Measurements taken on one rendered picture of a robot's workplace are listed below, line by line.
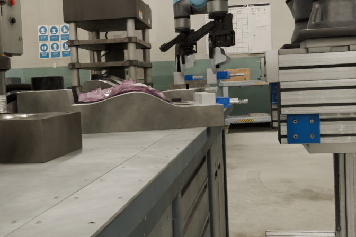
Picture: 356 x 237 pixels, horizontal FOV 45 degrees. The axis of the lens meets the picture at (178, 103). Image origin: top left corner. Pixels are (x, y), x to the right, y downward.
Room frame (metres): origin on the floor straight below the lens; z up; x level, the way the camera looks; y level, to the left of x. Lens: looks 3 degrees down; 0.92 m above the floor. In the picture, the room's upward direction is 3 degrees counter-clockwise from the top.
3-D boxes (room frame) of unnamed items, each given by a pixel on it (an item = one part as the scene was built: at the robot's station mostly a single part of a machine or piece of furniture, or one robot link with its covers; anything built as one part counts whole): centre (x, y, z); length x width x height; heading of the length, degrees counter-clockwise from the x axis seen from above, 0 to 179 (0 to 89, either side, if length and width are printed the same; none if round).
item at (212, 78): (1.55, -0.18, 0.93); 0.13 x 0.05 x 0.05; 69
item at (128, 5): (6.14, 0.84, 1.03); 1.54 x 0.94 x 2.06; 174
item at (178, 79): (1.96, -0.06, 0.93); 0.13 x 0.05 x 0.05; 107
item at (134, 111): (1.19, 0.15, 0.86); 0.50 x 0.26 x 0.11; 96
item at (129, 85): (1.20, 0.15, 0.90); 0.26 x 0.18 x 0.08; 96
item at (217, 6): (1.56, -0.16, 1.17); 0.08 x 0.08 x 0.05
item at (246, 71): (7.41, -1.02, 0.94); 0.41 x 0.33 x 0.29; 91
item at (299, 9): (1.72, -0.53, 1.20); 0.13 x 0.12 x 0.14; 168
